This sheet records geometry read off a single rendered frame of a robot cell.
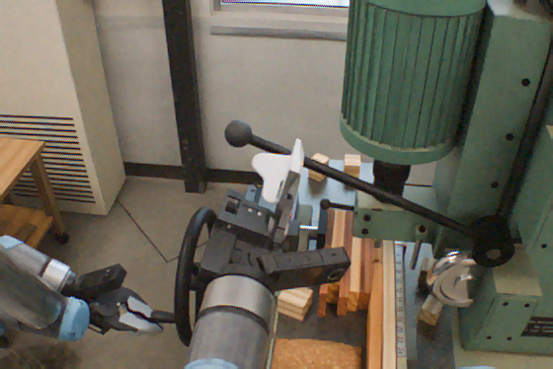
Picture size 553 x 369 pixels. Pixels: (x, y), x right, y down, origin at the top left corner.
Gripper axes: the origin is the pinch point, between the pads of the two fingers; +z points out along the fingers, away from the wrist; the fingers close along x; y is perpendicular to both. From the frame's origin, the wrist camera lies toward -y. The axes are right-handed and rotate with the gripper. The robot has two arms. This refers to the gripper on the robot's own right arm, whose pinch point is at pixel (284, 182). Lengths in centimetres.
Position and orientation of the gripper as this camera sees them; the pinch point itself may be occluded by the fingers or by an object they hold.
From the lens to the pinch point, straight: 71.3
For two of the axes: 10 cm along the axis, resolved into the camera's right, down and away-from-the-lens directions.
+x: -3.2, 6.9, 6.5
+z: 1.5, -6.4, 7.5
